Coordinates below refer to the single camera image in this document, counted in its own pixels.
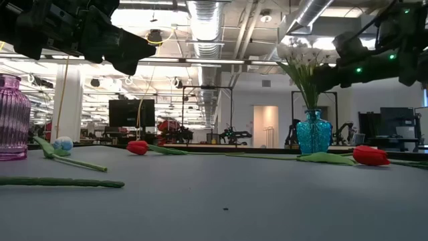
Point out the blue-grey table mat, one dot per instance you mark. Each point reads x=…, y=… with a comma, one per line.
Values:
x=214, y=221

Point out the black monitor screen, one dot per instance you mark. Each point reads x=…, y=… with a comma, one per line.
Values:
x=127, y=114

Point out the wide ribbed silver duct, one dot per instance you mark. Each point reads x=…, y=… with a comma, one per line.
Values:
x=205, y=20

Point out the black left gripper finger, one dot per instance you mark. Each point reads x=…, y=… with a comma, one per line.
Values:
x=125, y=67
x=117, y=43

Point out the dark workstation desk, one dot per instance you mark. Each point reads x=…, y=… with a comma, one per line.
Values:
x=391, y=140

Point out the red artificial tulip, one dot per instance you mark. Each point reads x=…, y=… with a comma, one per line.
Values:
x=371, y=155
x=137, y=147

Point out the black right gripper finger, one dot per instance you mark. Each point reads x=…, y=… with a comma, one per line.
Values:
x=326, y=73
x=329, y=85

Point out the blue textured glass vase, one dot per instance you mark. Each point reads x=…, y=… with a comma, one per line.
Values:
x=314, y=134

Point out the background black robot arm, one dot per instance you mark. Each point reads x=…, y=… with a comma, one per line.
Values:
x=291, y=134
x=234, y=135
x=341, y=130

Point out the black gantry frame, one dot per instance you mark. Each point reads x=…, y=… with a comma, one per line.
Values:
x=207, y=87
x=296, y=92

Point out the dark desk monitor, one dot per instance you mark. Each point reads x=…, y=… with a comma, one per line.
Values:
x=396, y=120

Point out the pale bluish white tulip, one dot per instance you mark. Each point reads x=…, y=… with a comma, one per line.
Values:
x=63, y=143

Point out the slanted silver ceiling duct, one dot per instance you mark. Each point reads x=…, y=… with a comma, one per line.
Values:
x=311, y=11

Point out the red bulky background object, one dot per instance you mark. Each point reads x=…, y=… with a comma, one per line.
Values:
x=168, y=126

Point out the purple ribbed glass vase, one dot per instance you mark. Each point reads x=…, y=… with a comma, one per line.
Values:
x=13, y=117

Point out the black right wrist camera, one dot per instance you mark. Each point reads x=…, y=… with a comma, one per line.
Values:
x=349, y=47

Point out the black ceiling dome device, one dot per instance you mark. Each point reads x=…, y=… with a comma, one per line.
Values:
x=154, y=37

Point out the white flower bunch green stems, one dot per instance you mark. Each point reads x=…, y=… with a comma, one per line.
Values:
x=299, y=80
x=312, y=83

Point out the white square pillar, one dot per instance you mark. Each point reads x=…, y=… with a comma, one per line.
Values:
x=72, y=110

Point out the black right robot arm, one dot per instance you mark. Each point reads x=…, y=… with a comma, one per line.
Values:
x=411, y=33

